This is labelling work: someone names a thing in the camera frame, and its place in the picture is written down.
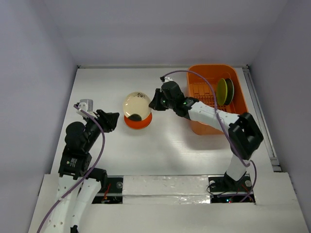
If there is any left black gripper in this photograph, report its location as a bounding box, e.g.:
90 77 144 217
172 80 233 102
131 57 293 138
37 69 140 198
84 108 119 150

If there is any cream plate with black motifs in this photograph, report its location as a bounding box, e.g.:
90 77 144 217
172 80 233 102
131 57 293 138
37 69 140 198
122 92 151 121

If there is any orange plate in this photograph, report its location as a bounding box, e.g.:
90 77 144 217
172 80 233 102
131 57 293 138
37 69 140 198
123 113 152 130

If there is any lime green plate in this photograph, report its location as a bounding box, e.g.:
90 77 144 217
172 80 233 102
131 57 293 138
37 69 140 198
216 78 228 106

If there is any dark green patterned plate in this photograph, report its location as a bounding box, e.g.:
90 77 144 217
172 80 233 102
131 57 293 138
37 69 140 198
225 78 235 105

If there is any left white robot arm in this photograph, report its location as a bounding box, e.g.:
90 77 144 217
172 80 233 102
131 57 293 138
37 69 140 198
37 105 120 233

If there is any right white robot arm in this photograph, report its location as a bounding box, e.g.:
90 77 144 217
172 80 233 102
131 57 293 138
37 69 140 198
149 77 263 190

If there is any orange plastic dish rack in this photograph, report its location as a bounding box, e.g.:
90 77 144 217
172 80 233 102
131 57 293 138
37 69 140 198
187 64 248 135

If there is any silver foil strip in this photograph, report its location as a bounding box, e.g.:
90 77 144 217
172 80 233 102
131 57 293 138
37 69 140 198
122 175 210 205

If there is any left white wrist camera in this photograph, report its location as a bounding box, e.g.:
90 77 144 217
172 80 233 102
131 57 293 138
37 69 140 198
74 99 95 117

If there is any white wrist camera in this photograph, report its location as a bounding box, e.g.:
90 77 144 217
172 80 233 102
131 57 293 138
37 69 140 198
74 99 95 117
160 76 173 84

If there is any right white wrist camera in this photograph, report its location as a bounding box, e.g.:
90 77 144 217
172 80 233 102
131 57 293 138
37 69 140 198
160 76 173 84

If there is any aluminium rail right side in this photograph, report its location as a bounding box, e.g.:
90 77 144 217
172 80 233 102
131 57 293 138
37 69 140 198
243 66 282 172

